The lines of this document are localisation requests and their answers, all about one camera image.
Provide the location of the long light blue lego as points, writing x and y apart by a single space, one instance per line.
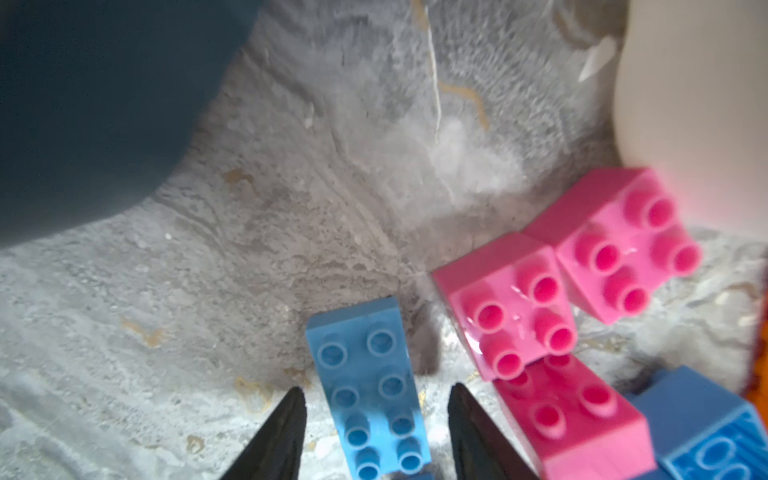
362 360

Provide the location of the dark teal plastic bin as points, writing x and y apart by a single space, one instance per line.
100 100

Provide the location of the middle white plastic bin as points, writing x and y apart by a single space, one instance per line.
691 102

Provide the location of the blue lego brick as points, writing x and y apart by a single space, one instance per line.
700 430

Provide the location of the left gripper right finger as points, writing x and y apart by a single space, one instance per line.
480 450

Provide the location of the pink lego brick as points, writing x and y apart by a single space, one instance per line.
509 303
577 426

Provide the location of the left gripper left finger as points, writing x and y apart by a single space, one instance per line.
275 451

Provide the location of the long orange lego centre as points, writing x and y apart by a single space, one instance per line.
756 390

